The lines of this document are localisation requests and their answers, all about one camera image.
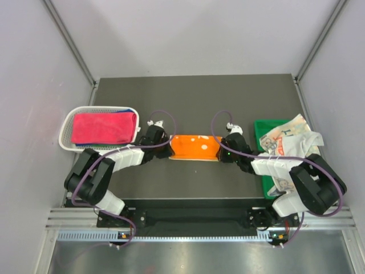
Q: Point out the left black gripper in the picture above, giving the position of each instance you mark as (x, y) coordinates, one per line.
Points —
(167, 153)

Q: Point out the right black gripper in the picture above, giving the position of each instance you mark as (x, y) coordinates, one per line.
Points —
(222, 156)

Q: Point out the orange white patterned towel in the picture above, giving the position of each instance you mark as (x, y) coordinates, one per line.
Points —
(195, 148)

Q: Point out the pink microfiber towel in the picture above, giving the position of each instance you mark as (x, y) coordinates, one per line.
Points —
(104, 128)

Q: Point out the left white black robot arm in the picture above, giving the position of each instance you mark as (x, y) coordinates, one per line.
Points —
(90, 176)

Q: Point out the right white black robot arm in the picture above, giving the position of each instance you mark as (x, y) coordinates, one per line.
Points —
(316, 185)

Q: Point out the white letter print towel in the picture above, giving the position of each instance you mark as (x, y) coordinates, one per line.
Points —
(268, 135)

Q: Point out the blue folded towel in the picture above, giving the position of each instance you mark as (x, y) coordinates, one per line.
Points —
(122, 110)

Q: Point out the white perforated basket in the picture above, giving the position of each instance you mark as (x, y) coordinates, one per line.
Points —
(66, 131)

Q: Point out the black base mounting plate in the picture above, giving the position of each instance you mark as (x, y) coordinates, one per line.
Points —
(246, 218)

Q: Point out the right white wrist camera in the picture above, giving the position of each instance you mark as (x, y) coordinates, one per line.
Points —
(234, 128)

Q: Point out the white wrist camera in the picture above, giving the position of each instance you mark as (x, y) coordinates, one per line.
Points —
(234, 128)
(159, 123)

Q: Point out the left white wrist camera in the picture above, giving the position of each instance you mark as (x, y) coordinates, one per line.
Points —
(159, 123)

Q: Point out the white slotted cable duct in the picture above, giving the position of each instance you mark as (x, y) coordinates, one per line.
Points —
(116, 236)

